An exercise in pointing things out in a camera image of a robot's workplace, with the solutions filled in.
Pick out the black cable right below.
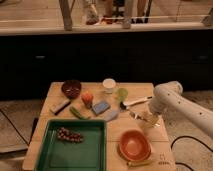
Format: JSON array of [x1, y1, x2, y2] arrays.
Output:
[[170, 135, 213, 171]]

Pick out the wooden post right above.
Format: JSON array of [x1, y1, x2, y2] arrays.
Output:
[[122, 0, 133, 29]]

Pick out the blue sponge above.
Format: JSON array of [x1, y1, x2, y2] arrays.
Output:
[[92, 101, 110, 115]]

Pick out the green pepper toy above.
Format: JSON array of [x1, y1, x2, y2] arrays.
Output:
[[70, 106, 90, 120]]

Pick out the wooden post left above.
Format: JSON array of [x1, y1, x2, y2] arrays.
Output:
[[59, 0, 72, 31]]

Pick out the red grape bunch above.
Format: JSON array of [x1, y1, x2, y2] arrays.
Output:
[[57, 128, 84, 143]]

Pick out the black cable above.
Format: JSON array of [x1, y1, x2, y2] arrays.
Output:
[[170, 135, 213, 171], [0, 109, 30, 148]]

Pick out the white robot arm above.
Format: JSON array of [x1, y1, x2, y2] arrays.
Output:
[[148, 81, 213, 139]]

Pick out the green translucent cup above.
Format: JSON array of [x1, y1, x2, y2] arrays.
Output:
[[116, 88, 128, 102]]

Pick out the orange carrot toy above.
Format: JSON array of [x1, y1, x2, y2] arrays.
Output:
[[81, 92, 93, 109]]

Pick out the orange plastic bowl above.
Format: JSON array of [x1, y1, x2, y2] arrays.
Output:
[[118, 130, 151, 162]]

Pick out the silver metal fork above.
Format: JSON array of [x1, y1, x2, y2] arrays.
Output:
[[129, 111, 149, 124]]

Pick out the green plastic tray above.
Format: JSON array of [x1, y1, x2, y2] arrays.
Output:
[[34, 120, 106, 171]]

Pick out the wooden post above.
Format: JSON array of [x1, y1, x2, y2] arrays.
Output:
[[59, 0, 72, 31], [122, 0, 133, 29]]

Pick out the black cable left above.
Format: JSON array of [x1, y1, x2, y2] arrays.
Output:
[[0, 109, 30, 148]]

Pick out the yellow banana toy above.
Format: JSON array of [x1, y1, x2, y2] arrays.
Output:
[[127, 160, 154, 167]]

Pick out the dark red bowl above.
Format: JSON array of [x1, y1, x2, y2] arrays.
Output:
[[61, 80, 81, 99]]

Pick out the white cup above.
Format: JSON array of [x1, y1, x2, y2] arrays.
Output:
[[102, 78, 116, 93]]

